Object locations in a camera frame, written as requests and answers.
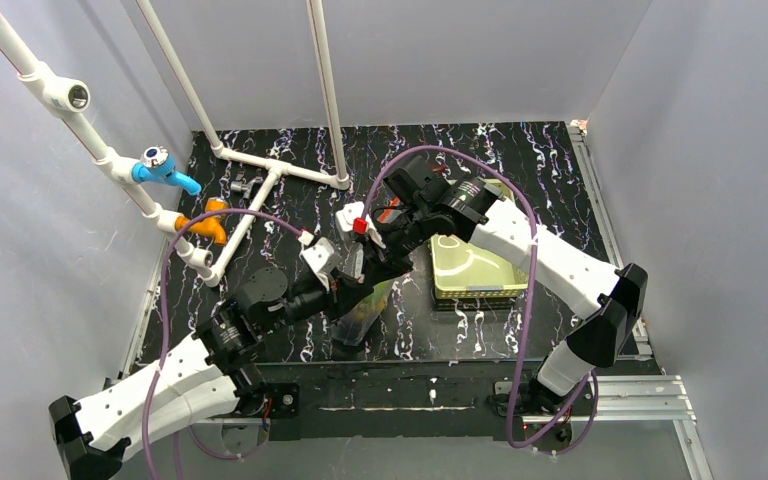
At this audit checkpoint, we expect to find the clear zip top bag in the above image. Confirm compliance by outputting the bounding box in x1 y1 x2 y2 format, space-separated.
330 280 395 347

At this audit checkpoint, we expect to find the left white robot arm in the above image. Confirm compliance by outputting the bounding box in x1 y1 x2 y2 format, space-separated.
49 261 412 479

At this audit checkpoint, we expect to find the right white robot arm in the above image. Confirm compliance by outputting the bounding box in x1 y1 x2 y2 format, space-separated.
370 147 648 409

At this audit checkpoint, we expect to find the yellow-green plastic basket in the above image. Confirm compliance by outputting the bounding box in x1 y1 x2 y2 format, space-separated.
428 178 532 303

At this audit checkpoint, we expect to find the orange plastic faucet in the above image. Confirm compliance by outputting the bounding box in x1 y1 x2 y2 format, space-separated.
189 197 230 246

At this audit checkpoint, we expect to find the grey metal faucet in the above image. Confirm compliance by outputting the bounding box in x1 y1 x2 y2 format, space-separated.
229 173 264 202

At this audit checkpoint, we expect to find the blue plastic faucet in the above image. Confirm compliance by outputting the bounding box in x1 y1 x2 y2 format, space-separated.
131 145 202 196

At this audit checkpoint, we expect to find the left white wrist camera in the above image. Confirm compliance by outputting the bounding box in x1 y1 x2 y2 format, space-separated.
298 230 342 292

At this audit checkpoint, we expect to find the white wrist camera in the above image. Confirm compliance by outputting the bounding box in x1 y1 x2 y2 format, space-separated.
298 230 342 292
335 201 386 252

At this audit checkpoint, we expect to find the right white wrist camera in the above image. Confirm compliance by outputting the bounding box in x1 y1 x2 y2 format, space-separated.
335 201 386 252

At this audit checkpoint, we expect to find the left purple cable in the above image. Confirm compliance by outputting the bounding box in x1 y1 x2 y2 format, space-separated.
142 208 312 480

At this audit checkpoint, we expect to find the purple cable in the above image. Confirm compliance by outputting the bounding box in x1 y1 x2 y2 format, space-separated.
142 208 312 480
360 145 601 455

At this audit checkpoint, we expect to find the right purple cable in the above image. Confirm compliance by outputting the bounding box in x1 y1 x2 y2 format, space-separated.
360 145 601 455

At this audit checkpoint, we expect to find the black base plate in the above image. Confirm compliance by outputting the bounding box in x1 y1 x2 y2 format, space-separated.
201 357 664 444

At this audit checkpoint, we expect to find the aluminium frame rail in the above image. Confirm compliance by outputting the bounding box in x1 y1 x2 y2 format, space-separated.
495 122 717 480

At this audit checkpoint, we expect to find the white PVC pipe frame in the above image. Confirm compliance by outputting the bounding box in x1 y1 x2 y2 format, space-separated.
0 1 350 287

